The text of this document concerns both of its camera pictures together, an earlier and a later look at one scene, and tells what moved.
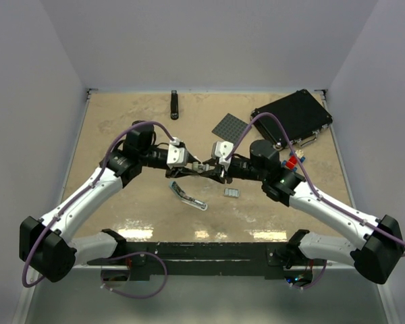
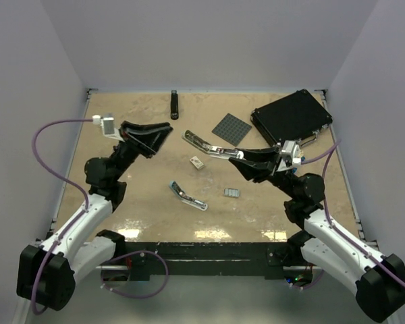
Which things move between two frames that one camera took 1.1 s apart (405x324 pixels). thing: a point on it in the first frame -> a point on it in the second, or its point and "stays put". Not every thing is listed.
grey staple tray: (231, 192) stays put
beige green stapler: (199, 167) -> (214, 150)
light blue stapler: (186, 198) stays put
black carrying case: (302, 114) stays put
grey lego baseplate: (231, 128) stays put
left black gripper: (178, 172) -> (145, 140)
